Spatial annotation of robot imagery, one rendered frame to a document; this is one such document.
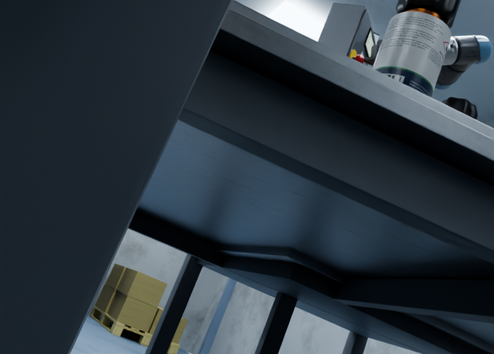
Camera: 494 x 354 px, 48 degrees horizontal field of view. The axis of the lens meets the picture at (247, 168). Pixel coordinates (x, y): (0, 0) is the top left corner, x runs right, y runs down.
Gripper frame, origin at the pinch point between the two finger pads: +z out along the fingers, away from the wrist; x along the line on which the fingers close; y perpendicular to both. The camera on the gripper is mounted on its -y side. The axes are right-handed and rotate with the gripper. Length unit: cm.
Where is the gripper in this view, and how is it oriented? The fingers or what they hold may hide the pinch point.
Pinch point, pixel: (369, 62)
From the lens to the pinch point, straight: 150.3
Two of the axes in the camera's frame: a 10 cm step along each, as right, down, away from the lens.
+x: 2.3, -1.9, -9.6
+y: -1.4, -9.8, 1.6
